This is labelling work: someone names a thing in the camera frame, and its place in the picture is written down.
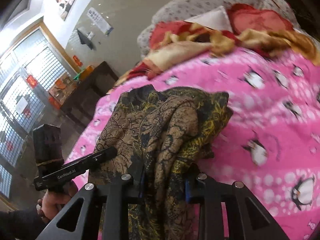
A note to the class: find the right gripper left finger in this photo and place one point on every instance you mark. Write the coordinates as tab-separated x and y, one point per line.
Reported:
96	212

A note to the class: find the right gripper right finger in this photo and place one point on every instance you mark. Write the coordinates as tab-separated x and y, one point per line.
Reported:
229	211

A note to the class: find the brown floral patterned garment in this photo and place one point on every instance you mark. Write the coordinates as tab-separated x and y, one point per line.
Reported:
166	132

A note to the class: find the left hand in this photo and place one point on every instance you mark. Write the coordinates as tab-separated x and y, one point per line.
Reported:
51	204

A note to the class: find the pink penguin quilt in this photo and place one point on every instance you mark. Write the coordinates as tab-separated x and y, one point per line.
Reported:
271	142

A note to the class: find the dark wooden desk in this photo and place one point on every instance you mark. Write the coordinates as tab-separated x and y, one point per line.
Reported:
98	83

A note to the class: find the window with grille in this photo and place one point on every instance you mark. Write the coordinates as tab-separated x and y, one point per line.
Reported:
28	70

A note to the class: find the dark hanging cloth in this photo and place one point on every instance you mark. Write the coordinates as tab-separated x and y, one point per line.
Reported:
86	39

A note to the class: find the red gold blanket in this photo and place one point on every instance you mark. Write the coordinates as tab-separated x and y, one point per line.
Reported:
175	42

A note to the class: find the red pillow right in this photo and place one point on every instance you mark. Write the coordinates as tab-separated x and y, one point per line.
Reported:
243	16

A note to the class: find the white small pillow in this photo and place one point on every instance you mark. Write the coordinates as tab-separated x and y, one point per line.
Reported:
216	19

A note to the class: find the grey floral headboard pillow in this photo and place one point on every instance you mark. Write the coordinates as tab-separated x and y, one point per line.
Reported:
177	10

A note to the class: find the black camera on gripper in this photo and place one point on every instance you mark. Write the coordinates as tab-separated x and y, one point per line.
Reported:
47	144

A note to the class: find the wall poster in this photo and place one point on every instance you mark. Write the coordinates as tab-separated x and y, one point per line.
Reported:
99	21

